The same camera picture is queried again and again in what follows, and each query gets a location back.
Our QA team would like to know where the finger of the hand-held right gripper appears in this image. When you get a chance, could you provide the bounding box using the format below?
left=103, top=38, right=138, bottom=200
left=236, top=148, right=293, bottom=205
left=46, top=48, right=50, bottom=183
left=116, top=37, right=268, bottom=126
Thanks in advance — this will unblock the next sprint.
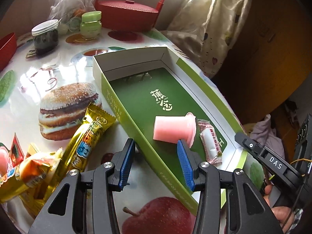
left=234, top=132, right=267, bottom=158

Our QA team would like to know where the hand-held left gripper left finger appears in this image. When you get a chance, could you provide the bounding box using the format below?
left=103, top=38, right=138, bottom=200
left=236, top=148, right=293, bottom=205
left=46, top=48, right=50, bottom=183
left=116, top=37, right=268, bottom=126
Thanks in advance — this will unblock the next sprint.
left=27, top=138, right=137, bottom=234

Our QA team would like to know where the green cardboard box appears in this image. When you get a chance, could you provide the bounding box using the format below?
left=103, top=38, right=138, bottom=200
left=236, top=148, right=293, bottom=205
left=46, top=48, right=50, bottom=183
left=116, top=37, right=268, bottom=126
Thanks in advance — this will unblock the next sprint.
left=92, top=46, right=248, bottom=215

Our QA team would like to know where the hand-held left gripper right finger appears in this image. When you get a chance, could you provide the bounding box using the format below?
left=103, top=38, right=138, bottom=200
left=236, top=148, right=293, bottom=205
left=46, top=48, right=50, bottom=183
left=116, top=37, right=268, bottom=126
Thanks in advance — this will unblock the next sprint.
left=177, top=139, right=284, bottom=234

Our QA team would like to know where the red basket with handle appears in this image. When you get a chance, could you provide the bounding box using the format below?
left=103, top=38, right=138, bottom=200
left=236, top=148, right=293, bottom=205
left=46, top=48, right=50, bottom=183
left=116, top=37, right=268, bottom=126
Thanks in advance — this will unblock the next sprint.
left=94, top=0, right=172, bottom=33

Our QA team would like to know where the white pink candy packet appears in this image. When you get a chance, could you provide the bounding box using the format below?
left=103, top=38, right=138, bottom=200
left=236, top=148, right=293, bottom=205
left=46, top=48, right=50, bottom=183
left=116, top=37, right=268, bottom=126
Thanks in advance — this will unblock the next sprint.
left=197, top=119, right=223, bottom=167

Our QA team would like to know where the gold snack packet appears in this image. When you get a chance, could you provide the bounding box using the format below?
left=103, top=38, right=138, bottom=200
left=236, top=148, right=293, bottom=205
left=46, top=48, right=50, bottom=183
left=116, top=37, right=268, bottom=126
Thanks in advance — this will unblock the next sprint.
left=0, top=173, right=64, bottom=220
left=15, top=151, right=62, bottom=195
left=26, top=143, right=41, bottom=158

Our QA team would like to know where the person's right hand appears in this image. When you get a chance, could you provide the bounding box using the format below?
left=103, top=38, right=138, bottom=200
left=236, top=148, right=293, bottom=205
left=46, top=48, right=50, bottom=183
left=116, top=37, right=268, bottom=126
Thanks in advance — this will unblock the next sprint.
left=264, top=185, right=296, bottom=233

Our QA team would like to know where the red bowl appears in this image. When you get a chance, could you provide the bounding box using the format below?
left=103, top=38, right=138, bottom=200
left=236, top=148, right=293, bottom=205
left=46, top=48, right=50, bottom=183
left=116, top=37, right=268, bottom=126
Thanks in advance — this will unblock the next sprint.
left=0, top=32, right=17, bottom=72

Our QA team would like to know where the purple cloth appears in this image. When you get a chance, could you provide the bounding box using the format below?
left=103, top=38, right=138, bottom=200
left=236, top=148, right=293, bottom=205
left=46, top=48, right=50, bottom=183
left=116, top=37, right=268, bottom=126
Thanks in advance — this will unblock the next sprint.
left=249, top=114, right=285, bottom=156

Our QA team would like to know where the cream patterned curtain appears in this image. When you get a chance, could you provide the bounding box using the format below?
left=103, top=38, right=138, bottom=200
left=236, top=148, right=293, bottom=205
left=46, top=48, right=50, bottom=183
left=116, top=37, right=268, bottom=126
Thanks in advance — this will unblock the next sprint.
left=168, top=0, right=256, bottom=78

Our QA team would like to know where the printed food tablecloth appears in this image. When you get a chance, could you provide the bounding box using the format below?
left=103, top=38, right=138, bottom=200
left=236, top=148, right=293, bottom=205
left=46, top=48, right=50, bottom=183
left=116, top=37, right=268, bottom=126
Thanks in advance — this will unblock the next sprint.
left=0, top=27, right=246, bottom=234

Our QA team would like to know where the long gold snack bar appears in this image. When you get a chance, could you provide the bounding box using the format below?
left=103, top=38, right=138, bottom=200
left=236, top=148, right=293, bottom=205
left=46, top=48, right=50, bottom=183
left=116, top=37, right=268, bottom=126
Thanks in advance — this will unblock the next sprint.
left=62, top=102, right=117, bottom=176

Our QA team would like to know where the pink jelly cup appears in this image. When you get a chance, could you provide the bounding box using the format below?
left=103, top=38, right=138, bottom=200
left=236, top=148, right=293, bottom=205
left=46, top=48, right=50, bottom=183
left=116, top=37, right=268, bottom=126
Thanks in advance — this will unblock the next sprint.
left=0, top=144, right=15, bottom=188
left=153, top=112, right=197, bottom=149

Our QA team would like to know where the dark jar with white lid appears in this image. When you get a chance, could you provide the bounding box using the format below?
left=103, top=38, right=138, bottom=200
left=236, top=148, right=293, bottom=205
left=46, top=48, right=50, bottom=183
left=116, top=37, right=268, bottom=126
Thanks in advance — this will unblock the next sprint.
left=31, top=19, right=59, bottom=55

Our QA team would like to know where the green jar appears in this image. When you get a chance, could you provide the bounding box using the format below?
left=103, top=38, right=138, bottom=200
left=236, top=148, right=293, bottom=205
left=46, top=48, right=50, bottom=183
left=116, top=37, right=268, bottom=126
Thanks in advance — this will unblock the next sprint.
left=80, top=11, right=102, bottom=41

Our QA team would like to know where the brown wooden cabinet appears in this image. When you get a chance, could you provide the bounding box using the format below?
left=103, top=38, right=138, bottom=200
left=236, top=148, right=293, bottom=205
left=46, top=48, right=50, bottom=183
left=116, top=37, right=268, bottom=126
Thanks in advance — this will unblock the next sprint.
left=214, top=0, right=312, bottom=127

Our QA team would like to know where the red snack packet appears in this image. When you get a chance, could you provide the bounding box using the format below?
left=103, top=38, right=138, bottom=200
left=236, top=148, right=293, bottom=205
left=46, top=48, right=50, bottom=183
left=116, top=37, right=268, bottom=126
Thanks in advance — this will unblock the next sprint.
left=8, top=133, right=25, bottom=168

